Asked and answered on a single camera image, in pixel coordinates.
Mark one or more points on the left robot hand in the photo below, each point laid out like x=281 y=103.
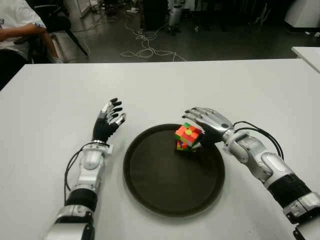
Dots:
x=102 y=130

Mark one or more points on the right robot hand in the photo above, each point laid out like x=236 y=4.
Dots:
x=215 y=123

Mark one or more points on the multicoloured Rubik's cube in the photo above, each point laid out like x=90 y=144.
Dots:
x=187 y=136

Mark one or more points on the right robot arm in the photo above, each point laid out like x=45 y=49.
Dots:
x=270 y=165

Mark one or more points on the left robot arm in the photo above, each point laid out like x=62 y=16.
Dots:
x=90 y=162

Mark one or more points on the dark brown round plate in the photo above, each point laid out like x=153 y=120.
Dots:
x=172 y=182

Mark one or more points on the black office chair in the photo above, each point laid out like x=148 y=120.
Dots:
x=60 y=22

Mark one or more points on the white side table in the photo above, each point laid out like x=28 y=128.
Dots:
x=310 y=55

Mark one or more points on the grey folded metal stand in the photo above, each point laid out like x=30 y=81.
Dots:
x=262 y=15

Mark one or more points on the white power strip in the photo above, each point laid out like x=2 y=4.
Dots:
x=133 y=10

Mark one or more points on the white storage cabinet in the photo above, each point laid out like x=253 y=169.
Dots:
x=84 y=7

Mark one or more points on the black cabinet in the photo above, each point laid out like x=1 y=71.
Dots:
x=155 y=15

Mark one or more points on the crumpled white paper scrap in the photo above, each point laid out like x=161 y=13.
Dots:
x=315 y=34

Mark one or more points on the white machine housing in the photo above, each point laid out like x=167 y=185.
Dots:
x=305 y=12

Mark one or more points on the seated person in white shirt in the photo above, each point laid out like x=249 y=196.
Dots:
x=15 y=15

